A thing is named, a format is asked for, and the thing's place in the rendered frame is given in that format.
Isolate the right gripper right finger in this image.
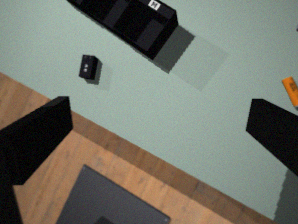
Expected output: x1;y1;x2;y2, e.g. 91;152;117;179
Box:
246;99;298;177

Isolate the black nine-volt battery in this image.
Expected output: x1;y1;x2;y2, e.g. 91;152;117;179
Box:
79;55;98;80

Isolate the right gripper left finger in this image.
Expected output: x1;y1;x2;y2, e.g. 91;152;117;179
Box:
0;96;73;224

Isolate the black three-compartment bin rack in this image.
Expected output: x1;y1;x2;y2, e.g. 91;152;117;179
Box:
67;0;179;60

